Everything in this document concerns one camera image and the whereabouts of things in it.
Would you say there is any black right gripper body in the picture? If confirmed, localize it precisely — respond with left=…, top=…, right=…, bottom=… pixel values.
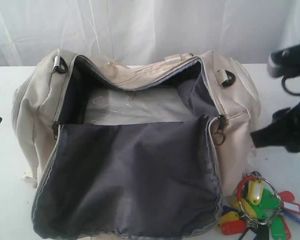
left=250, top=101, right=300, bottom=153

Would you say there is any brass key ring zipper pull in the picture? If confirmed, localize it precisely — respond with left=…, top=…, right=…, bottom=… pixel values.
left=212, top=115, right=227, bottom=147

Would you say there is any colourful key tag bunch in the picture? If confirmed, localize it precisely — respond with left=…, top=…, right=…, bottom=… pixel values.
left=216, top=171, right=300, bottom=240

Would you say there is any cream canvas duffel bag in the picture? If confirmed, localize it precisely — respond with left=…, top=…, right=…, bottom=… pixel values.
left=11, top=49, right=261, bottom=240

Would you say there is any metal zipper slider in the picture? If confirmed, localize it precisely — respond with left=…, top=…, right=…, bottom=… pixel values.
left=52, top=122, right=61, bottom=141

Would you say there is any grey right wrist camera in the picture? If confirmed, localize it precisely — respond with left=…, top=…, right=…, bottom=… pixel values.
left=267, top=44, right=300, bottom=79

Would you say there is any black plastic strap ring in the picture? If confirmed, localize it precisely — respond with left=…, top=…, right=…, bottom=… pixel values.
left=217, top=69, right=238, bottom=90
left=51, top=56, right=70, bottom=75

